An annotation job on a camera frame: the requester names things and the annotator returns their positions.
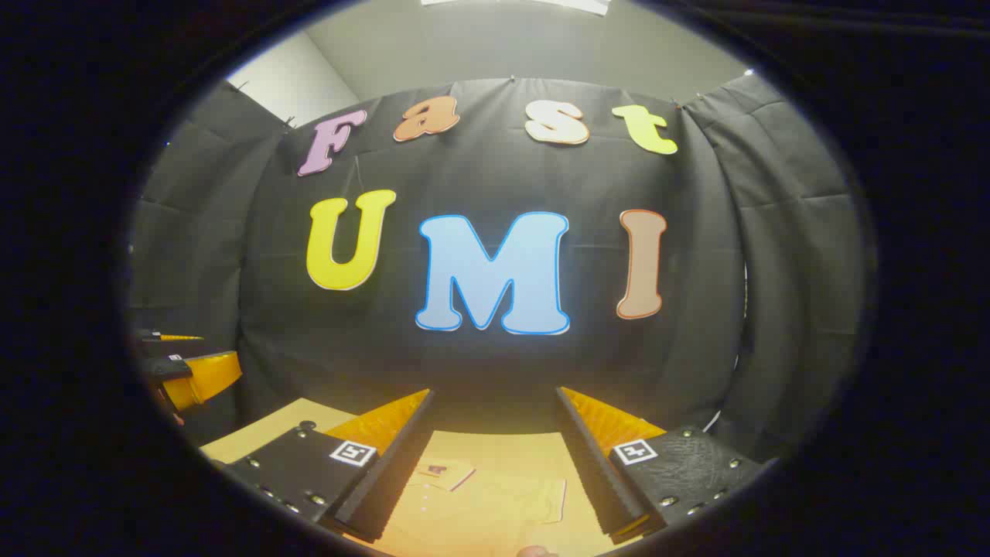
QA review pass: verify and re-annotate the black backdrop cloth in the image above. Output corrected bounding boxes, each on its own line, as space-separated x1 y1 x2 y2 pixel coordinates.
128 73 869 465

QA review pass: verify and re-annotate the orange T-shirt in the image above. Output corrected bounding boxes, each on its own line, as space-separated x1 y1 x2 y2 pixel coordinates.
371 456 612 557

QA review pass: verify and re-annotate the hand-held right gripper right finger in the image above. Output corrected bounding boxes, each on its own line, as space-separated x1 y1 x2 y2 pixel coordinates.
555 387 774 545

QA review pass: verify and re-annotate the white ceiling light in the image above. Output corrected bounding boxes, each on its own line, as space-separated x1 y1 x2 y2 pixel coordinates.
420 0 612 17

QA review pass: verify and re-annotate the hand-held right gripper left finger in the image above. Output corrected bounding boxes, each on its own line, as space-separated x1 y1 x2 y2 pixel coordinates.
213 388 435 545

